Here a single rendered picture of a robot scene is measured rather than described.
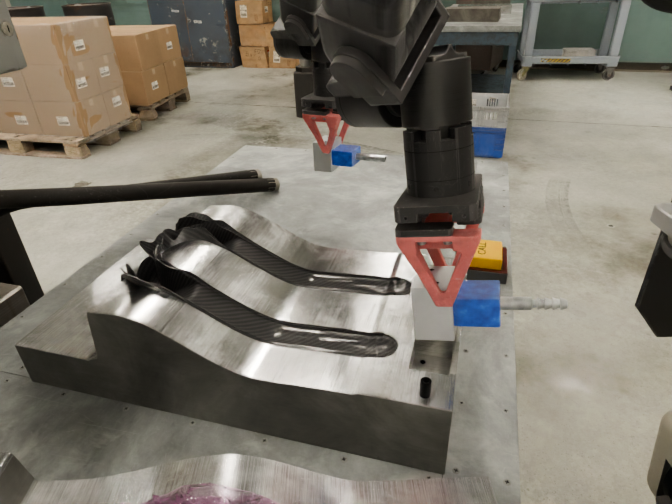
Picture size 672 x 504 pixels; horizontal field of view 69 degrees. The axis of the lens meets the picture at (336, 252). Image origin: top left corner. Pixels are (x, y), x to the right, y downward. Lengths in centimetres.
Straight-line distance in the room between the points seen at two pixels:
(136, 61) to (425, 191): 463
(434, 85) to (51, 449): 52
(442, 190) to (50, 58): 394
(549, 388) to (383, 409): 136
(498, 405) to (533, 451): 103
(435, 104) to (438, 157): 4
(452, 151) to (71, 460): 48
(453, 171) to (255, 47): 689
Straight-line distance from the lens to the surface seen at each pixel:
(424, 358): 54
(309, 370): 50
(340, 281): 62
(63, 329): 68
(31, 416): 68
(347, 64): 35
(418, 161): 40
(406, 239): 40
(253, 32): 726
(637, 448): 174
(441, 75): 39
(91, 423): 63
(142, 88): 500
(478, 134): 361
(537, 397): 176
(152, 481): 44
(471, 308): 45
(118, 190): 94
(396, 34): 33
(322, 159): 90
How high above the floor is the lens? 123
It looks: 31 degrees down
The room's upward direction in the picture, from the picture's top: 2 degrees counter-clockwise
